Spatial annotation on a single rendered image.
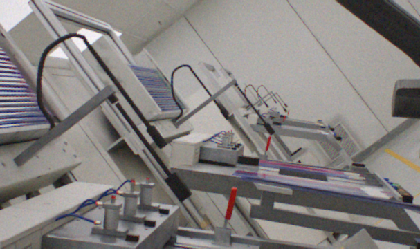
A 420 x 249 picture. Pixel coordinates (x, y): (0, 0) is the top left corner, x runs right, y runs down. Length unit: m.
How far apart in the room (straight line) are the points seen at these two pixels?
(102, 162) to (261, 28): 6.73
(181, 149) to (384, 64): 6.65
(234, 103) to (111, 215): 4.75
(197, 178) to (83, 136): 0.39
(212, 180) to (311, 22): 6.77
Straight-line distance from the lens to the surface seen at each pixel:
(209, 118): 5.59
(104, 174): 2.10
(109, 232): 0.97
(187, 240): 1.23
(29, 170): 1.12
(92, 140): 2.10
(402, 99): 1.24
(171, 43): 8.83
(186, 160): 2.22
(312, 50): 8.66
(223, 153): 2.33
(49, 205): 1.05
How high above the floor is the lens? 1.15
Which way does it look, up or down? 3 degrees up
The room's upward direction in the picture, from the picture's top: 37 degrees counter-clockwise
